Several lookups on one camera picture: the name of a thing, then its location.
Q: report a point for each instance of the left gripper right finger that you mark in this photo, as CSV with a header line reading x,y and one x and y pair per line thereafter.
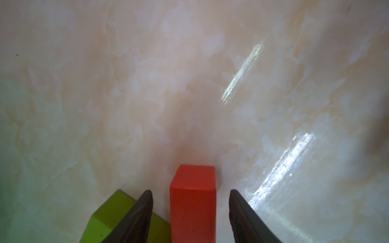
x,y
246,224

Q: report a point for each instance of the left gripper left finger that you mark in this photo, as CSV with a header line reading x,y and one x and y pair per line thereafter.
x,y
135,225

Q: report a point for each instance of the green block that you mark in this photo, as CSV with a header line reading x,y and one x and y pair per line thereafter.
x,y
112,211

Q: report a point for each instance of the red block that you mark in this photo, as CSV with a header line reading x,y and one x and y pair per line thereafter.
x,y
193,204

